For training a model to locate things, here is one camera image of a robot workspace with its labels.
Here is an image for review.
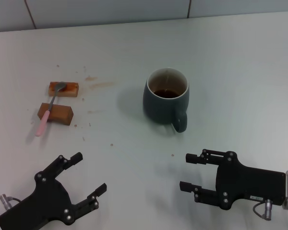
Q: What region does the left gripper cable with connector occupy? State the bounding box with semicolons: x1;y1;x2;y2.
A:
0;194;21;212

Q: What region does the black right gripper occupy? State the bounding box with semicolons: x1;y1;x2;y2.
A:
179;149;286;210

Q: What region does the brown notched wooden block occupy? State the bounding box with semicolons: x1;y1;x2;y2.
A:
37;102;74;127

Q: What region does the gripper cable with connector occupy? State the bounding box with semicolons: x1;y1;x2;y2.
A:
252;199;272;221
0;194;21;212

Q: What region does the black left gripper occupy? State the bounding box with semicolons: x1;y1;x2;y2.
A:
0;152;108;230

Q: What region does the right gripper cable with connector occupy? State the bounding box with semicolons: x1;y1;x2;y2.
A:
252;199;272;221

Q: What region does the light stained wooden block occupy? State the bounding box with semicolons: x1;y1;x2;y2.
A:
48;81;79;97

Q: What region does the dark grey ceramic cup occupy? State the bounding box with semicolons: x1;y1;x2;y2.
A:
143;68;190;133

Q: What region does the pink handled metal spoon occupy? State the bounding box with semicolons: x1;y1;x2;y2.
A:
35;81;67;137

